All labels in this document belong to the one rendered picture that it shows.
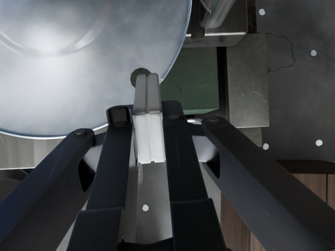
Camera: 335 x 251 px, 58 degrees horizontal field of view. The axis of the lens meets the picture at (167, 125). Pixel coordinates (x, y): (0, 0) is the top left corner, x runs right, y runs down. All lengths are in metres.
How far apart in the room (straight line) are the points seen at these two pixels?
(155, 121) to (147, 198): 0.97
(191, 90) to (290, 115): 0.78
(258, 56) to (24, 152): 0.34
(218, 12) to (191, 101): 0.14
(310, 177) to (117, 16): 0.64
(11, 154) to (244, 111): 0.31
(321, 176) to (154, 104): 0.72
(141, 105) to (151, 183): 0.95
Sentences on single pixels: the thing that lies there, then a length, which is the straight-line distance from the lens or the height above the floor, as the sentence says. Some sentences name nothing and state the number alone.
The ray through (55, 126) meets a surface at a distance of 0.32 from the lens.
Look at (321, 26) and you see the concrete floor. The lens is 1.29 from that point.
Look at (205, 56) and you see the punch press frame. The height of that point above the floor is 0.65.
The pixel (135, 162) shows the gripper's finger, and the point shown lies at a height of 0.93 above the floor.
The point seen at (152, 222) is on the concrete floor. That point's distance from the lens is 1.14.
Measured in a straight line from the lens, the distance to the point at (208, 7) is 0.32.
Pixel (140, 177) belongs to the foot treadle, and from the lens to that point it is 0.94.
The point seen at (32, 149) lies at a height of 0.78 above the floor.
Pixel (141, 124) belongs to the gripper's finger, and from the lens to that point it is 0.15.
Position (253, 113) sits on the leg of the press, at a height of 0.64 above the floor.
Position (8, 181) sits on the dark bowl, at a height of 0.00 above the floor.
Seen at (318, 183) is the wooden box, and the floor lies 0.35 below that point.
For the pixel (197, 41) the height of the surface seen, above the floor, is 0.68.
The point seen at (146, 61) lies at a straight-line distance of 0.31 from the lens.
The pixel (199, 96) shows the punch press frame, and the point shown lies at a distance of 0.45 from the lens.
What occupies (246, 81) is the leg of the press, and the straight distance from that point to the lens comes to 0.47.
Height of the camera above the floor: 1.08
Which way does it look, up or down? 88 degrees down
